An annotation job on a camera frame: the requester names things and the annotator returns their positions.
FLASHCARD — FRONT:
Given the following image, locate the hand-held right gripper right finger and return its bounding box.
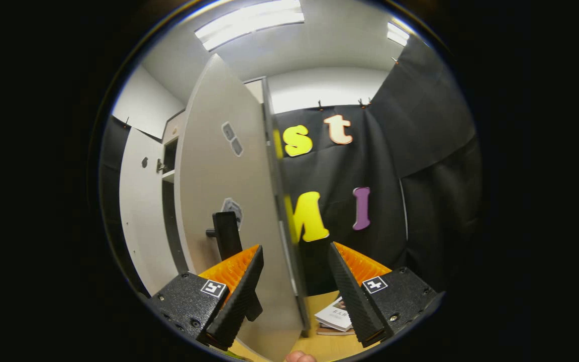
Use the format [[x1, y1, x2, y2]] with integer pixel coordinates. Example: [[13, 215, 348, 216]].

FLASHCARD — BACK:
[[327, 242, 445, 348]]

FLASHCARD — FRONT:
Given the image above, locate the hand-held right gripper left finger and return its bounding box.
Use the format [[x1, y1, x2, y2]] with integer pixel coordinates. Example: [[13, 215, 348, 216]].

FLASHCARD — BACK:
[[149, 244, 265, 351]]

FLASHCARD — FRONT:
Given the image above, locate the white cabinet door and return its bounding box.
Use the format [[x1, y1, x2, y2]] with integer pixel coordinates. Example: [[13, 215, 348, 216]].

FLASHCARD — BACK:
[[119, 127, 179, 296], [174, 54, 311, 361]]

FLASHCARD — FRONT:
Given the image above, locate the white paperback book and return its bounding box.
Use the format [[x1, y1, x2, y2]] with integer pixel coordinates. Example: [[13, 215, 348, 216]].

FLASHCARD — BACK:
[[315, 297, 353, 332]]

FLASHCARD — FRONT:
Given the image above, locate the black backdrop cloth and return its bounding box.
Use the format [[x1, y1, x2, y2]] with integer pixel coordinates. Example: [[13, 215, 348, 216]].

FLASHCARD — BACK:
[[100, 38, 484, 297]]

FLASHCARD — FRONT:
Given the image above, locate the small ceiling light panel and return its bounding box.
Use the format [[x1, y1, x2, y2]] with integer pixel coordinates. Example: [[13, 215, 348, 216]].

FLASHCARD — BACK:
[[387, 21, 411, 47]]

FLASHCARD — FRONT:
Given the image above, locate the large ceiling light panel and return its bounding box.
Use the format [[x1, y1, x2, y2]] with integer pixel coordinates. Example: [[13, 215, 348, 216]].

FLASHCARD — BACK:
[[194, 0, 305, 52]]

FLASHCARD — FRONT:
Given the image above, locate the black door handle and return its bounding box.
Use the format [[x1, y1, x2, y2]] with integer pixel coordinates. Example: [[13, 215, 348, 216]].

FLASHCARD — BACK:
[[206, 211, 263, 322]]

